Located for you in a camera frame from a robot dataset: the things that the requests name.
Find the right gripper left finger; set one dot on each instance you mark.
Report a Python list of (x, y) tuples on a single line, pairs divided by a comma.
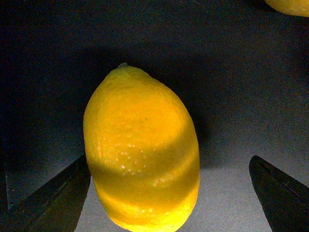
[(54, 207)]

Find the yellow lemon far corner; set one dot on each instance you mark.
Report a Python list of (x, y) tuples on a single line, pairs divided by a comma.
[(290, 7)]

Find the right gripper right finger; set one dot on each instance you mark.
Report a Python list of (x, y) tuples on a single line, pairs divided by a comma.
[(284, 200)]

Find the yellow lemon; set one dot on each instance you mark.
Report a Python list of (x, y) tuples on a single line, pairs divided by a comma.
[(142, 152)]

